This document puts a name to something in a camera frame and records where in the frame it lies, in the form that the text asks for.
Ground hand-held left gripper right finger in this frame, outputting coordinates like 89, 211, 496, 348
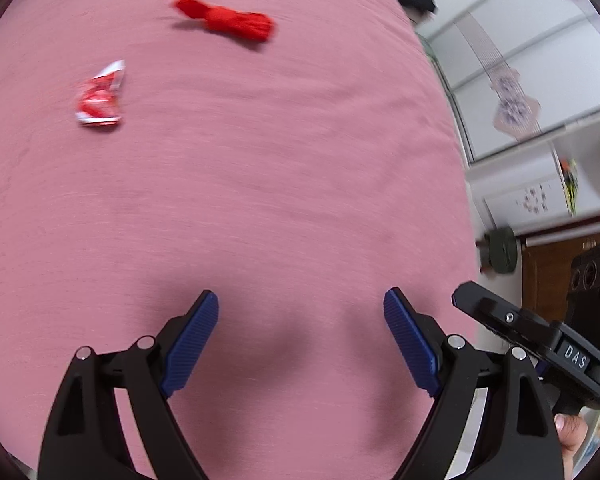
382, 287, 565, 480

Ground dark green round weight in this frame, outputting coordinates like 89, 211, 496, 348
476, 226, 519, 276

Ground red and white crumpled wrapper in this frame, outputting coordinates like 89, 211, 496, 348
75, 59, 127, 129

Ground white wardrobe with floral panels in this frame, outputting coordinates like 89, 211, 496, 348
415, 0, 600, 242

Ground colourful hanging card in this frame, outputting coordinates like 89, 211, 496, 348
557, 155, 581, 216

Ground red tassel ornament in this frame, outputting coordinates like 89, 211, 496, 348
159, 0, 277, 44

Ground person's right hand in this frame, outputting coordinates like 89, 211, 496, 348
555, 412, 589, 480

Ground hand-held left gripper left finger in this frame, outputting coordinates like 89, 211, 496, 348
37, 289, 220, 480

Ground pink bed sheet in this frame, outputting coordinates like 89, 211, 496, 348
0, 0, 487, 480

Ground brown wooden cabinet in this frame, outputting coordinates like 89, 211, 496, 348
522, 232, 600, 313

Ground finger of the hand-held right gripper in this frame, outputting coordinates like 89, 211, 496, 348
451, 281, 557, 358

